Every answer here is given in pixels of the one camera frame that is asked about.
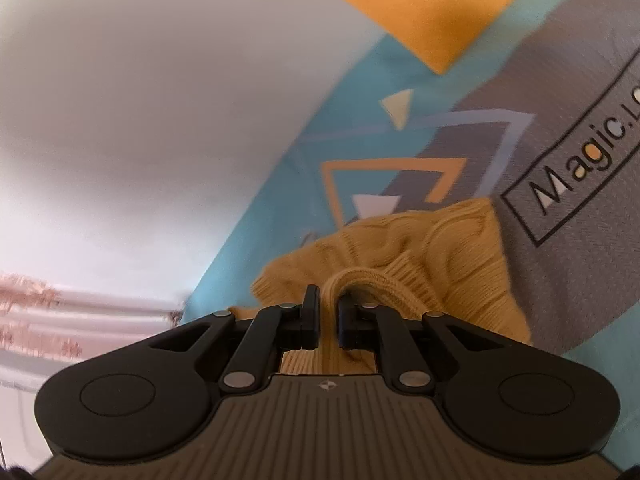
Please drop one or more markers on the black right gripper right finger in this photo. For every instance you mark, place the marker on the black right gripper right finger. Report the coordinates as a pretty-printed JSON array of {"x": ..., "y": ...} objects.
[{"x": 409, "y": 354}]

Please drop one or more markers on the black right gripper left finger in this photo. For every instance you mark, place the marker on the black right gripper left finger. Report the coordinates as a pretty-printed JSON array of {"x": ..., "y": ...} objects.
[{"x": 242, "y": 355}]

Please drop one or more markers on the mustard cable-knit sweater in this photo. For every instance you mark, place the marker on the mustard cable-knit sweater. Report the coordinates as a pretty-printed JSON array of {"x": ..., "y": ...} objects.
[{"x": 449, "y": 260}]

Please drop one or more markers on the pink satin curtain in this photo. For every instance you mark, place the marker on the pink satin curtain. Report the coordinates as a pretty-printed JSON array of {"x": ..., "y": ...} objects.
[{"x": 45, "y": 328}]

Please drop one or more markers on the teal grey printed bedsheet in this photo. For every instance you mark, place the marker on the teal grey printed bedsheet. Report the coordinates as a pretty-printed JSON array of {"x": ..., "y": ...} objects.
[{"x": 544, "y": 112}]

